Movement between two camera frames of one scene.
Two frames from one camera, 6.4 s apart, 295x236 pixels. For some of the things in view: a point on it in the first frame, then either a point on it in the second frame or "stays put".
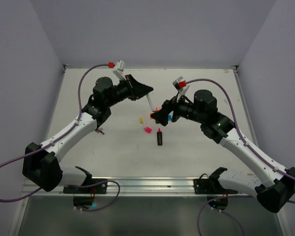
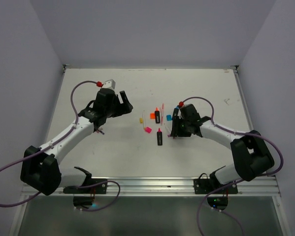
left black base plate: [99, 188] stays put
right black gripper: [162, 115] to [176, 130]
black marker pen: [159, 137] stays put
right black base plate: [210, 186] stays put
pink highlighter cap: [148, 130] stays put
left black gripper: [136, 89] to [123, 108]
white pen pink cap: [150, 103] to [167, 129]
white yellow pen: [144, 120] stays put
